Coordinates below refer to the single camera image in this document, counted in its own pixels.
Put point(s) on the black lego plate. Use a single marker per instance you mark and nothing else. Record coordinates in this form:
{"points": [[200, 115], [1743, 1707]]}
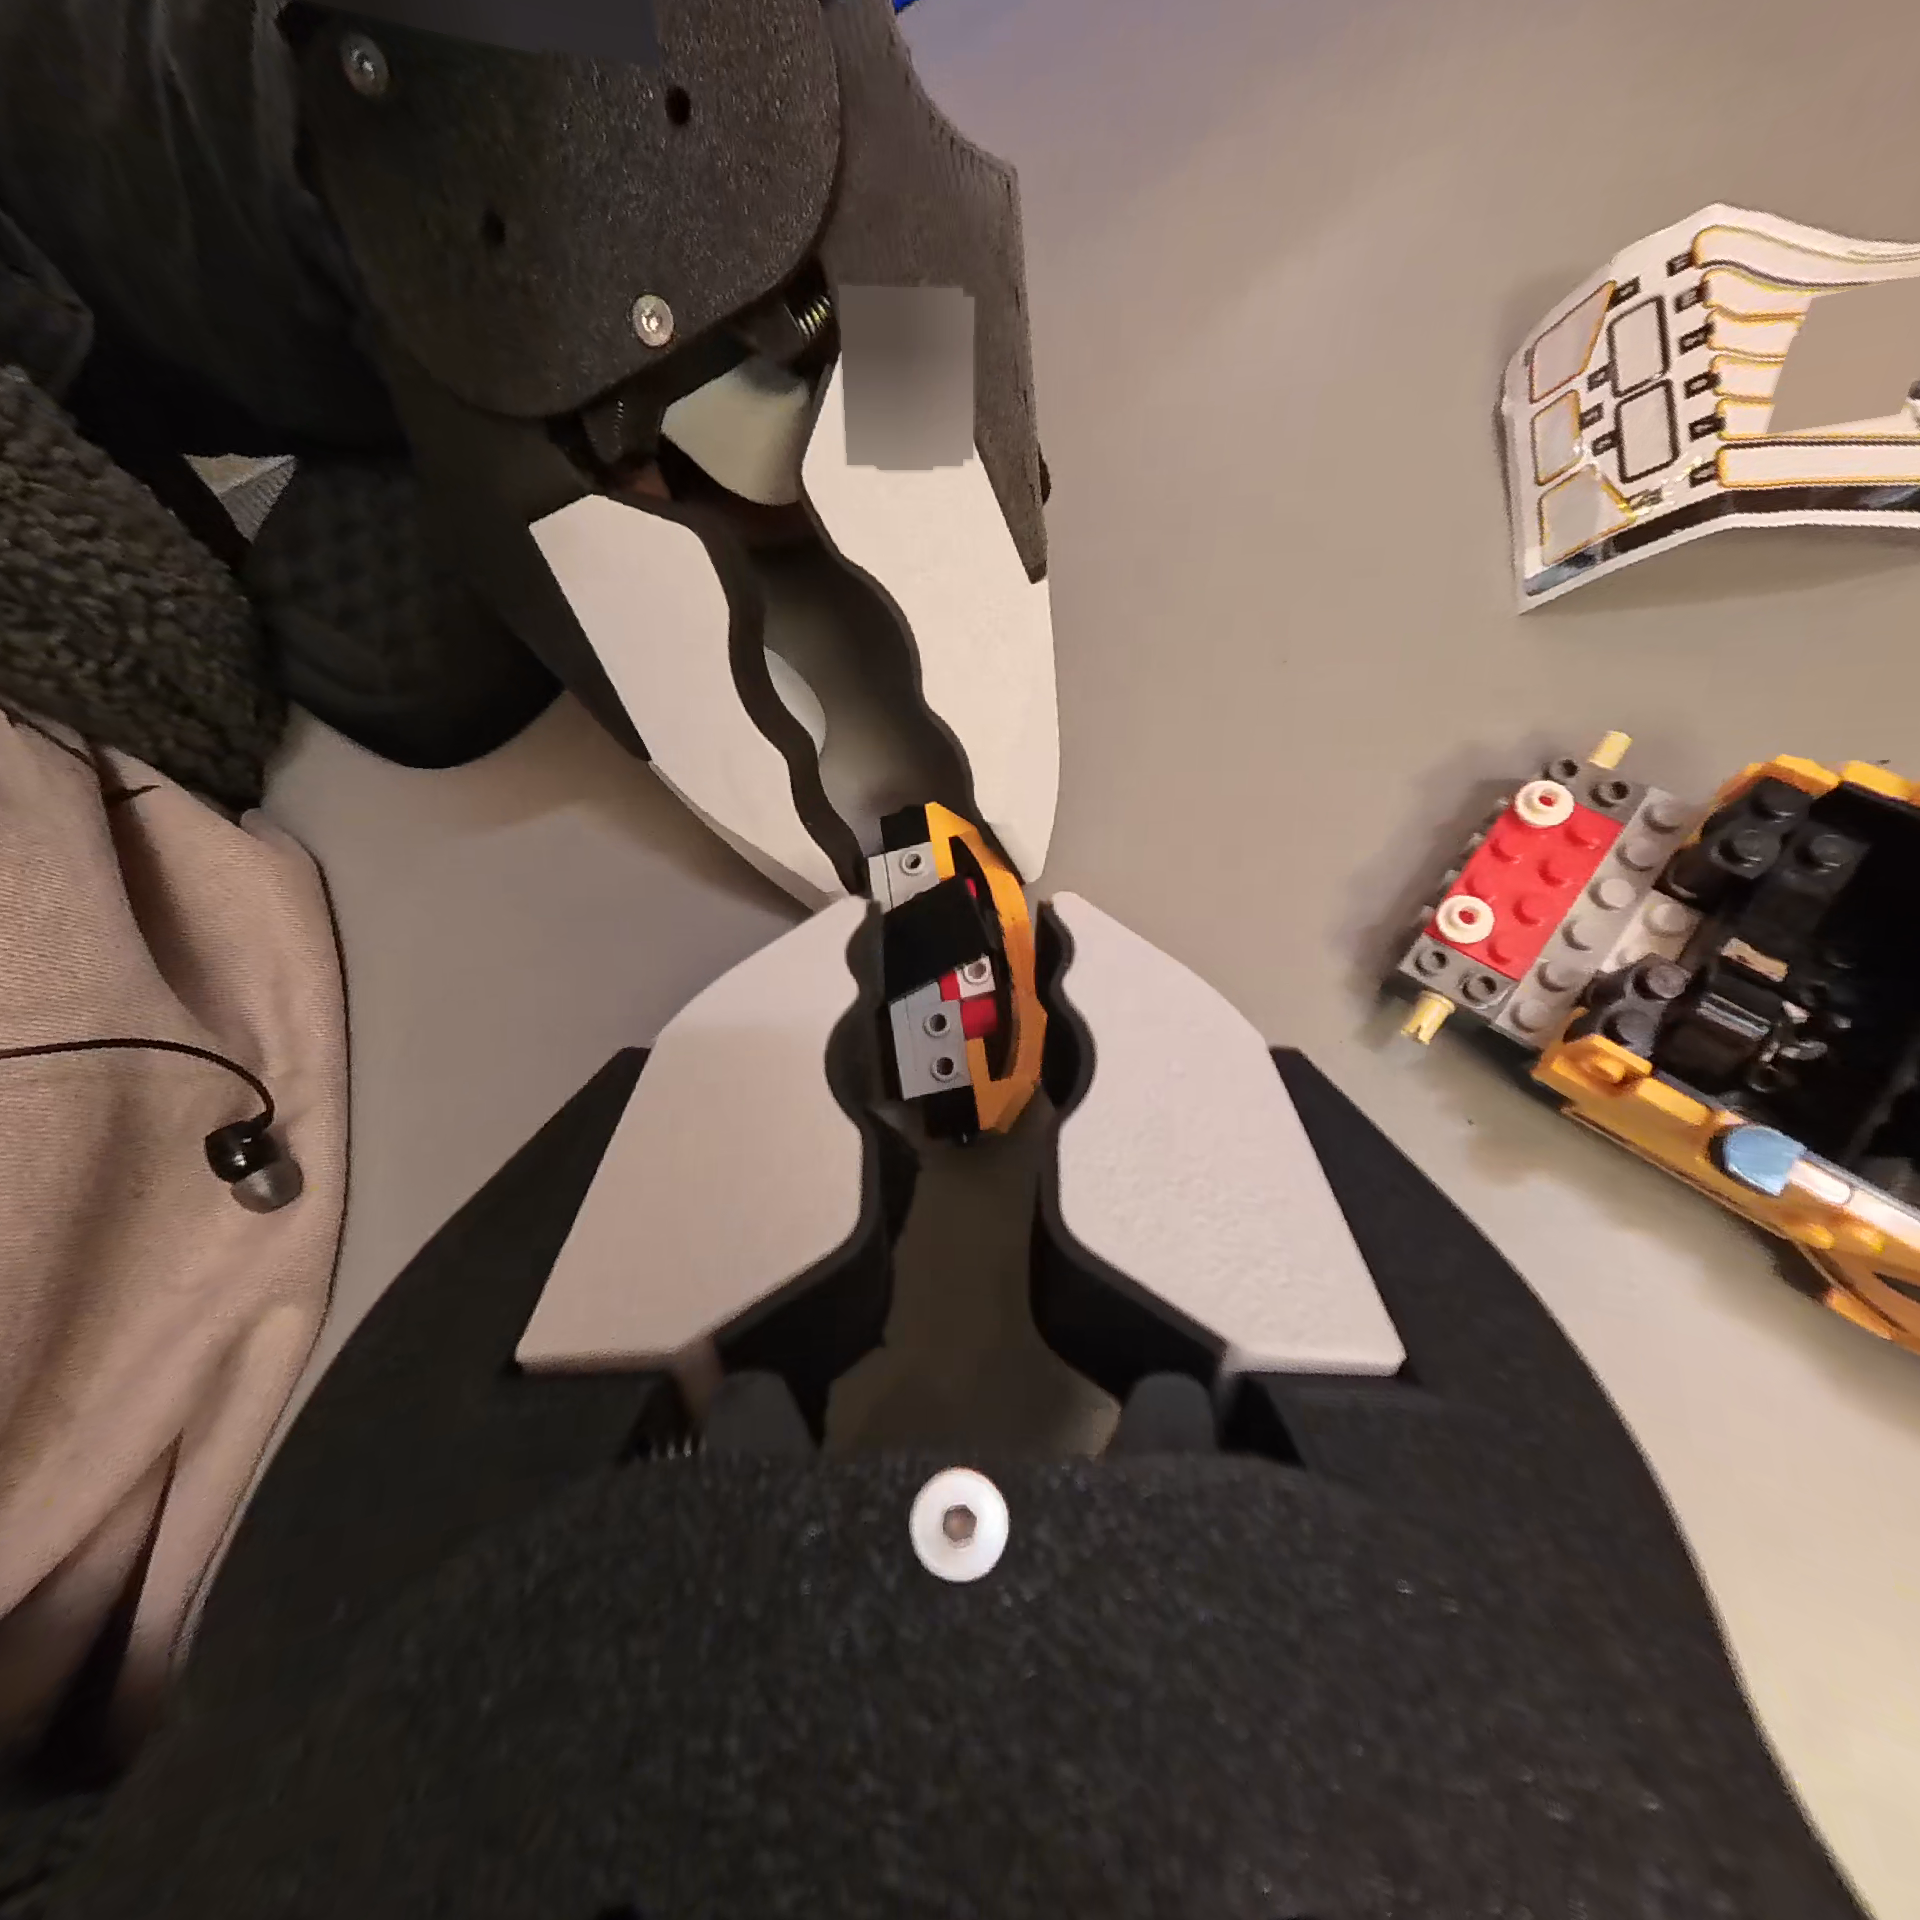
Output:
{"points": [[915, 934]]}

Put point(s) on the orange red grey lego assembly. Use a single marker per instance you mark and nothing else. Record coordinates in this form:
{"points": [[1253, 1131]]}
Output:
{"points": [[945, 1036]]}

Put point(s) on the yellow lego car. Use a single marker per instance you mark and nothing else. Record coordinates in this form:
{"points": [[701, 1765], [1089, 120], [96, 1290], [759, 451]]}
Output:
{"points": [[1712, 992]]}

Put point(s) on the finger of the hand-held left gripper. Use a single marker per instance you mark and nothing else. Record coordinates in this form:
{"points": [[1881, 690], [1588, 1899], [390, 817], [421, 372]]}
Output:
{"points": [[676, 660], [960, 603]]}

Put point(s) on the person's left forearm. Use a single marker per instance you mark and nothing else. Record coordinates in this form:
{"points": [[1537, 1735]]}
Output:
{"points": [[149, 210]]}

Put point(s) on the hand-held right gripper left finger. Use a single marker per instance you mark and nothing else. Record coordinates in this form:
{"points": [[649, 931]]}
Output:
{"points": [[720, 1201]]}

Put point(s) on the orange arch lego piece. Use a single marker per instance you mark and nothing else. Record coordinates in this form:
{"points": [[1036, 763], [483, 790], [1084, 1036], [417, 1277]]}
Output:
{"points": [[1021, 961]]}

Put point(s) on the dark fleece jacket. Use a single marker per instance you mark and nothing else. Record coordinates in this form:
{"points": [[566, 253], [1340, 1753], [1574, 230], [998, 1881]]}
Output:
{"points": [[123, 603]]}

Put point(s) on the sticker sheet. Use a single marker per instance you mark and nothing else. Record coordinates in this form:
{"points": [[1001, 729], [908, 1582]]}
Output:
{"points": [[1635, 421]]}

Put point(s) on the beige garment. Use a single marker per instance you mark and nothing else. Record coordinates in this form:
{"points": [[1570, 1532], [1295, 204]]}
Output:
{"points": [[149, 1349]]}

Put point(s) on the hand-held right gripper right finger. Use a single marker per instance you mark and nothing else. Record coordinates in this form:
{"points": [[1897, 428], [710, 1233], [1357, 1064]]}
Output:
{"points": [[1215, 1185]]}

